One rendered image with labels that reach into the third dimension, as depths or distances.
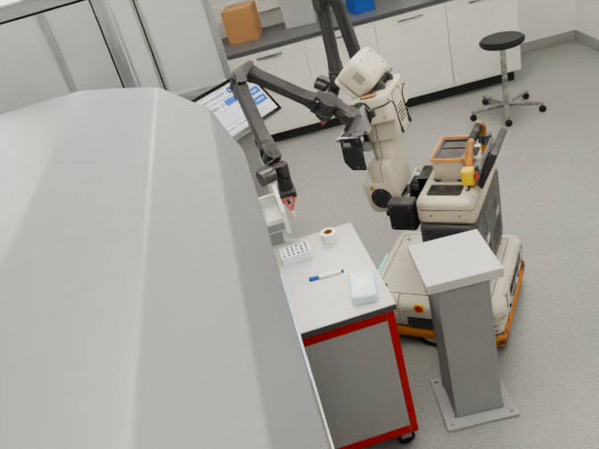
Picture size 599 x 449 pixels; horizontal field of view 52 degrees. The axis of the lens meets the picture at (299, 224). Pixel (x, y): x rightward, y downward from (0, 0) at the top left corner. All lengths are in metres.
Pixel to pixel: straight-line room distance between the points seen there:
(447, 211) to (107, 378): 2.13
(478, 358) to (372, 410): 0.47
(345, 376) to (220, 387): 1.68
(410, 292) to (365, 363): 0.75
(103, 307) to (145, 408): 0.18
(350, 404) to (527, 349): 0.99
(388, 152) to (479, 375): 1.03
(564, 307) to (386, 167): 1.15
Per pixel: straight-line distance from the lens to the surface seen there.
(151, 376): 0.67
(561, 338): 3.13
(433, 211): 2.66
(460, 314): 2.41
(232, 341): 0.77
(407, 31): 5.59
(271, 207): 2.82
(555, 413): 2.82
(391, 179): 2.83
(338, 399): 2.42
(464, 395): 2.70
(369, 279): 2.25
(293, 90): 2.61
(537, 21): 6.76
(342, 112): 2.59
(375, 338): 2.27
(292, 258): 2.50
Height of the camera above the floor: 2.13
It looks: 30 degrees down
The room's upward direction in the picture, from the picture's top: 16 degrees counter-clockwise
